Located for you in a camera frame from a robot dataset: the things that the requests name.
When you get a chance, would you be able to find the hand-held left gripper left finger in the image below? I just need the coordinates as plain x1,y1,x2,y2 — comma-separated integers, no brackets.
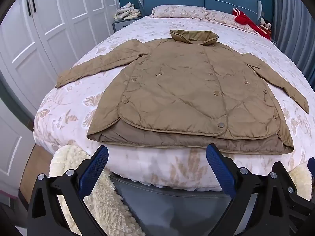
27,146,109,236

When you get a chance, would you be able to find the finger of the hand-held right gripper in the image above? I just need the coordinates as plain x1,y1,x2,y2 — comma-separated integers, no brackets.
307,157,315,177
272,162,315,229

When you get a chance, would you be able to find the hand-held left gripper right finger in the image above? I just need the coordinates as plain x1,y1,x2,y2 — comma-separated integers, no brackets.
206,143,293,236

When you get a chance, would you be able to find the brown quilted jacket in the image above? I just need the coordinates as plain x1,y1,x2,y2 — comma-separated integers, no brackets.
55,29,309,156

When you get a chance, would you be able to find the cream fluffy rug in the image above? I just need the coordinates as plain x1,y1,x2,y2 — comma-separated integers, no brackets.
49,144,144,236

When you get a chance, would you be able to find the bed with floral cover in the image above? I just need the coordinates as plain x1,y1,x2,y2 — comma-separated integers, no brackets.
33,15,315,193

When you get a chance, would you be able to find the grey curtain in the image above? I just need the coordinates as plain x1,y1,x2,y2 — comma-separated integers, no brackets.
273,0,315,89

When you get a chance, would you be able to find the grey nightstand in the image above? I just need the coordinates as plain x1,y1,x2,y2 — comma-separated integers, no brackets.
113,17,141,34

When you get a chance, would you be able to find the white wardrobe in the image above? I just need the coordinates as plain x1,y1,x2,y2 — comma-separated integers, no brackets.
0,0,121,202

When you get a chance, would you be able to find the plush toy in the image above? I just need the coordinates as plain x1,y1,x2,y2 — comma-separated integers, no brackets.
259,17,272,34

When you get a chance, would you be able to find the red garment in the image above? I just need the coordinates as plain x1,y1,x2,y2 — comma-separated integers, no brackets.
233,8,271,40

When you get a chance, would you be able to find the floral pillow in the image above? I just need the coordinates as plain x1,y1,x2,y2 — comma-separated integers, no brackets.
205,10,249,28
151,5,208,19

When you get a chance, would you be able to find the pile of folded cream cloth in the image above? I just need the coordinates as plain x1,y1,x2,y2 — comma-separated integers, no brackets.
114,2,141,21

